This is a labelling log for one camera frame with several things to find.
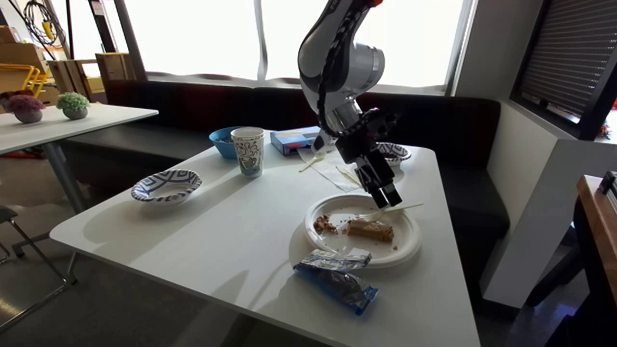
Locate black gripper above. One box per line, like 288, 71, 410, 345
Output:
333, 114, 404, 210

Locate brown crumbled bar piece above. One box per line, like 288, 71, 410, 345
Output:
311, 214, 338, 235

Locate cream plastic knife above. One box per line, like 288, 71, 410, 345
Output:
335, 164, 364, 189

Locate patterned paper bowl dark contents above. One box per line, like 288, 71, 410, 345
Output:
373, 141, 414, 170

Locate brown granola bar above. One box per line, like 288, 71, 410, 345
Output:
344, 216, 394, 245

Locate white paper napkin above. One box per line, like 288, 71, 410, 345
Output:
294, 148, 367, 193

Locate white paper plate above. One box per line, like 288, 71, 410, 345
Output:
302, 193, 423, 268

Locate cream plastic spoon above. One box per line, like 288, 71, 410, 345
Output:
296, 150, 327, 175

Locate black bench seat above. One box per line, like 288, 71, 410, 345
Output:
63, 79, 512, 305

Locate blue snack wrapper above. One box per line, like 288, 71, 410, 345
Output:
290, 247, 381, 316

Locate blue box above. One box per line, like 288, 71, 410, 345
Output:
267, 125, 323, 156

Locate printed paper cup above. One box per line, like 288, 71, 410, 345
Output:
229, 125, 265, 179

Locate wooden desk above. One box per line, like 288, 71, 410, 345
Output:
574, 172, 617, 310

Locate empty blue patterned paper bowl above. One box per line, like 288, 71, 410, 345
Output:
128, 168, 204, 206

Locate black device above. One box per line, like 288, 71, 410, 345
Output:
597, 170, 617, 195

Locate dark framed window blind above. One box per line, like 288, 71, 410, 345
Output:
508, 0, 617, 143

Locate wooden crate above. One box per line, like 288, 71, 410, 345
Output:
94, 52, 138, 93
45, 58, 97, 104

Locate white side table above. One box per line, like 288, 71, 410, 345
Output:
0, 102, 159, 214

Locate green ball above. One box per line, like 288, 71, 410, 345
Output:
55, 91, 92, 121

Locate purple flower pot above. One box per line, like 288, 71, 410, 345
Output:
3, 93, 45, 125

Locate yellow cart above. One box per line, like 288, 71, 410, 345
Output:
0, 62, 53, 98

